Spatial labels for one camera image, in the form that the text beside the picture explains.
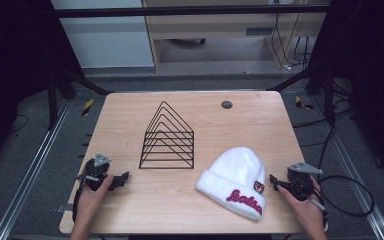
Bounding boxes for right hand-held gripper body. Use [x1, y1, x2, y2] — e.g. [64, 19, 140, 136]
[285, 161, 324, 202]

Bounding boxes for aluminium floor rail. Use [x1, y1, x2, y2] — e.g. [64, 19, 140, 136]
[312, 95, 384, 240]
[0, 99, 72, 240]

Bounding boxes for person's left hand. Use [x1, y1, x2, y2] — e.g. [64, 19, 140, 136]
[73, 174, 115, 231]

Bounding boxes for black looped gripper cable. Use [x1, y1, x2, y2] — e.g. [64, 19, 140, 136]
[313, 175, 376, 218]

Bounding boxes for white cabinet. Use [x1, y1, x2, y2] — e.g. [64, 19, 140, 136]
[50, 0, 155, 70]

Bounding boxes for black frame post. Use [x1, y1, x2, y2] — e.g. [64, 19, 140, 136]
[266, 61, 336, 127]
[45, 64, 112, 132]

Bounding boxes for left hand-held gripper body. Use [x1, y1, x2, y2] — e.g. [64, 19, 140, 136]
[77, 152, 115, 192]

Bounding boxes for yellow black striped tape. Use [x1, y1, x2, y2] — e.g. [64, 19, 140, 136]
[294, 95, 315, 111]
[81, 98, 95, 117]

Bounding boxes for black wire rack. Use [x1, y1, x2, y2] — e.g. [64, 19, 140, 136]
[138, 100, 195, 170]

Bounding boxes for light wooden desk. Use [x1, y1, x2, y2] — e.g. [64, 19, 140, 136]
[141, 0, 332, 73]

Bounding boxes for black curtain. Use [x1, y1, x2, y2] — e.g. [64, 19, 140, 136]
[0, 0, 85, 174]
[306, 0, 384, 186]

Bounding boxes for black floor cables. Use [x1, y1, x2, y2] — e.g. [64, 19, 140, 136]
[292, 79, 354, 171]

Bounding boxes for black horizontal frame bar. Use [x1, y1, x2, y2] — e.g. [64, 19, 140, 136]
[51, 4, 332, 19]

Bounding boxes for person's right hand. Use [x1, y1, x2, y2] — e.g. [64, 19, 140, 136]
[277, 184, 328, 232]

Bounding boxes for thin black floor cable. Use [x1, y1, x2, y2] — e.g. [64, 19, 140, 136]
[10, 113, 30, 135]

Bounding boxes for hanging black desk cables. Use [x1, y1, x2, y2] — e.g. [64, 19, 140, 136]
[270, 12, 312, 72]

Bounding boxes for white knit beanie hat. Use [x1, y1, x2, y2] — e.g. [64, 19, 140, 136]
[195, 146, 268, 222]

